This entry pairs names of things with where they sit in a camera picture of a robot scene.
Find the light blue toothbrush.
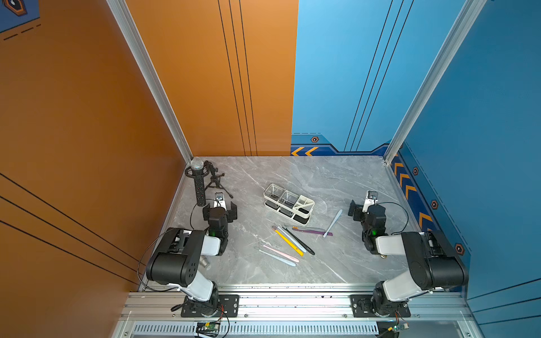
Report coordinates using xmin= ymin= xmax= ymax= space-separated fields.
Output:
xmin=323 ymin=209 xmax=343 ymax=238

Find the pink toothbrush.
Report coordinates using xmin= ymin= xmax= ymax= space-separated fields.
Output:
xmin=259 ymin=242 xmax=300 ymax=263

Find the pale blue toothbrush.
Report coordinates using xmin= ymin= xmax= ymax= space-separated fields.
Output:
xmin=255 ymin=248 xmax=297 ymax=267

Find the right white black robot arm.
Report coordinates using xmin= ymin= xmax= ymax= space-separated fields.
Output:
xmin=348 ymin=199 xmax=469 ymax=317

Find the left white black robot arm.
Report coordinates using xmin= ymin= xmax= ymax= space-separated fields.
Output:
xmin=145 ymin=203 xmax=238 ymax=318

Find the purple toothbrush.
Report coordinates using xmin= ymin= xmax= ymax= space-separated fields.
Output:
xmin=292 ymin=227 xmax=334 ymax=237

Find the black toothbrush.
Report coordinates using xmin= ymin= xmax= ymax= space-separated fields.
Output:
xmin=283 ymin=227 xmax=315 ymax=256

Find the grey white toothbrush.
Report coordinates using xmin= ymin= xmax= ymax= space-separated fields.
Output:
xmin=277 ymin=228 xmax=307 ymax=254

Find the white toothbrush holder organizer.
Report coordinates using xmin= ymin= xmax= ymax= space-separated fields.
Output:
xmin=263 ymin=183 xmax=315 ymax=226

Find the yellow toothbrush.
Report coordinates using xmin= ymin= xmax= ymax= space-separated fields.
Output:
xmin=272 ymin=226 xmax=304 ymax=257

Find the small black tripod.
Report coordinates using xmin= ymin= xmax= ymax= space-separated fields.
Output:
xmin=204 ymin=161 xmax=234 ymax=199

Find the right green circuit board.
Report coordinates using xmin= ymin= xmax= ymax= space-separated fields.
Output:
xmin=385 ymin=323 xmax=410 ymax=337

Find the green circuit board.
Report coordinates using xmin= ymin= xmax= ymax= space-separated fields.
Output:
xmin=385 ymin=323 xmax=410 ymax=337
xmin=195 ymin=321 xmax=221 ymax=338

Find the left green circuit board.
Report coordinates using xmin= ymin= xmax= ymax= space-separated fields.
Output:
xmin=195 ymin=321 xmax=221 ymax=338

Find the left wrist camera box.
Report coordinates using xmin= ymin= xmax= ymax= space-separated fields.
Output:
xmin=214 ymin=192 xmax=227 ymax=209

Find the black perforated post with ball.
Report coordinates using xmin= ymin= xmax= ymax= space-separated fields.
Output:
xmin=185 ymin=157 xmax=208 ymax=207

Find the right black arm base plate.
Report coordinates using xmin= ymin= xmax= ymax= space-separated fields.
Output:
xmin=349 ymin=294 xmax=411 ymax=318

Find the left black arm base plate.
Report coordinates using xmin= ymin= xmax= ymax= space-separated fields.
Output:
xmin=180 ymin=294 xmax=240 ymax=318

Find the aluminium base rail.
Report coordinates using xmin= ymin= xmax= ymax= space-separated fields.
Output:
xmin=113 ymin=284 xmax=482 ymax=337

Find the left aluminium corner post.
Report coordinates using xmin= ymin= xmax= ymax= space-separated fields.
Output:
xmin=107 ymin=0 xmax=193 ymax=163

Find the aluminium corner post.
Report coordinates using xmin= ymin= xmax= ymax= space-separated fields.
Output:
xmin=383 ymin=0 xmax=487 ymax=166
xmin=107 ymin=0 xmax=193 ymax=163

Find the right aluminium corner post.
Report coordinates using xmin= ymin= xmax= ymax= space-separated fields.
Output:
xmin=383 ymin=0 xmax=487 ymax=166

